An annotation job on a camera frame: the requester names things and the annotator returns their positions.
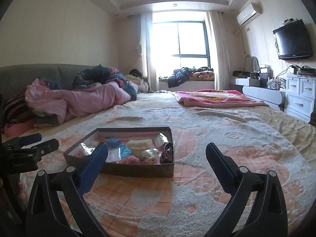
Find pink quilt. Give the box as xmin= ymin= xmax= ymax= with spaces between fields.
xmin=25 ymin=78 xmax=139 ymax=125

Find dark box with pink lining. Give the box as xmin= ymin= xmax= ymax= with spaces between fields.
xmin=63 ymin=127 xmax=175 ymax=178

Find grey headboard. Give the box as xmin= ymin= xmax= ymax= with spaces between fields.
xmin=0 ymin=64 xmax=99 ymax=102

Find dark red wooden hair clip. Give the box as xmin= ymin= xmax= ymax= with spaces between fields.
xmin=161 ymin=142 xmax=174 ymax=164

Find white window bench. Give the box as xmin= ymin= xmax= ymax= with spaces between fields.
xmin=158 ymin=79 xmax=215 ymax=92

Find white curtain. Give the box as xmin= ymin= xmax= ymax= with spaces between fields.
xmin=206 ymin=11 xmax=231 ymax=90
xmin=134 ymin=12 xmax=158 ymax=93

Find white drawer cabinet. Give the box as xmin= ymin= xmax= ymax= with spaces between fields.
xmin=284 ymin=73 xmax=316 ymax=123

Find desk mirror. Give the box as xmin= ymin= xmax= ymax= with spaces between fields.
xmin=244 ymin=55 xmax=260 ymax=73

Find white air conditioner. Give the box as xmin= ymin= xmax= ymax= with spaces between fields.
xmin=236 ymin=2 xmax=262 ymax=25

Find dark floral duvet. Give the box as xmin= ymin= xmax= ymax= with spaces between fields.
xmin=73 ymin=64 xmax=139 ymax=102

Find red patterned blanket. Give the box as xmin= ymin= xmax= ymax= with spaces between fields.
xmin=174 ymin=89 xmax=269 ymax=108

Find bagged yellow hair rings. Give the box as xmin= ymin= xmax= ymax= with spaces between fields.
xmin=141 ymin=148 xmax=161 ymax=165

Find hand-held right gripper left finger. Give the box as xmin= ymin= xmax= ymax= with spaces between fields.
xmin=26 ymin=142 xmax=109 ymax=237

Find black wall television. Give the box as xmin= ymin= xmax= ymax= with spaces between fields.
xmin=273 ymin=19 xmax=313 ymax=60

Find black set-top box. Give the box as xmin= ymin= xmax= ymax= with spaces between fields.
xmin=290 ymin=65 xmax=316 ymax=76

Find striped pillow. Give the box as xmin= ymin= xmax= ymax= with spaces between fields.
xmin=4 ymin=94 xmax=32 ymax=126

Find floral window seat cushion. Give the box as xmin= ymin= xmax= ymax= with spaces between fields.
xmin=190 ymin=67 xmax=215 ymax=81

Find large cream hair claw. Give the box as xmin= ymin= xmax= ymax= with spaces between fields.
xmin=126 ymin=139 xmax=153 ymax=154

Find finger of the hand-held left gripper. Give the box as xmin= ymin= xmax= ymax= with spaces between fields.
xmin=23 ymin=139 xmax=60 ymax=163
xmin=2 ymin=133 xmax=42 ymax=151

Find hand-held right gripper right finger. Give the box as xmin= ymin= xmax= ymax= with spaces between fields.
xmin=205 ymin=142 xmax=288 ymax=237

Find pink pom-pom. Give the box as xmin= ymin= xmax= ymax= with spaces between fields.
xmin=123 ymin=156 xmax=142 ymax=165

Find white desk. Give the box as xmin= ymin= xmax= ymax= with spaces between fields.
xmin=229 ymin=78 xmax=286 ymax=111

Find clear plastic bag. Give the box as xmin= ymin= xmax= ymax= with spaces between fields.
xmin=109 ymin=145 xmax=131 ymax=162

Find window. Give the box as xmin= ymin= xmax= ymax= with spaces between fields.
xmin=152 ymin=11 xmax=210 ymax=78

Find dark jacket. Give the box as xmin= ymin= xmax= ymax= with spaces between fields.
xmin=168 ymin=67 xmax=194 ymax=88

